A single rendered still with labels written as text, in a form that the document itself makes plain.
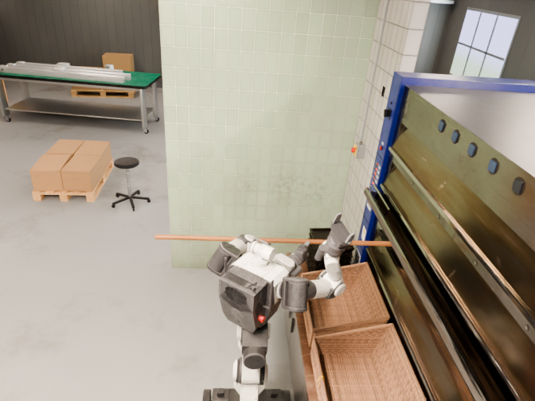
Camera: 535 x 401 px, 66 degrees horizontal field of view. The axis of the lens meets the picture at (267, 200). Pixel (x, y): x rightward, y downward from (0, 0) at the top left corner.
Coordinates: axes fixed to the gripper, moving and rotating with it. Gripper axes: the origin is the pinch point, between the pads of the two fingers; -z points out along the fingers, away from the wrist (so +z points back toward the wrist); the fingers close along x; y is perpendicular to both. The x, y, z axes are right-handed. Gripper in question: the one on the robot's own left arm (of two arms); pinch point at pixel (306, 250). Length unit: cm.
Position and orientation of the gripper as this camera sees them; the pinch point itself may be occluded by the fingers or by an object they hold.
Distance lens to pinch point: 253.0
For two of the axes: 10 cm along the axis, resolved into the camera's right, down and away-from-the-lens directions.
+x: -0.6, 8.8, 4.8
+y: 8.4, 3.1, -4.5
